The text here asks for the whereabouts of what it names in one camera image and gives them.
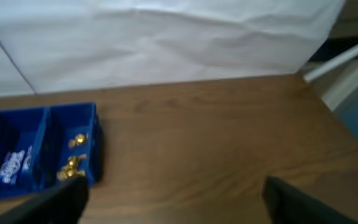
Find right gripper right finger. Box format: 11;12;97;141
261;175;358;224

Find blue tray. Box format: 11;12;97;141
0;101;103;203

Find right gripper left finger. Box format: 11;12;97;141
0;176;90;224

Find blue candy pack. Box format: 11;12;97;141
0;150;26;185
22;145;34;175

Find gold candy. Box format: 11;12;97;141
66;153;88;169
56;167;86;182
68;133;90;149

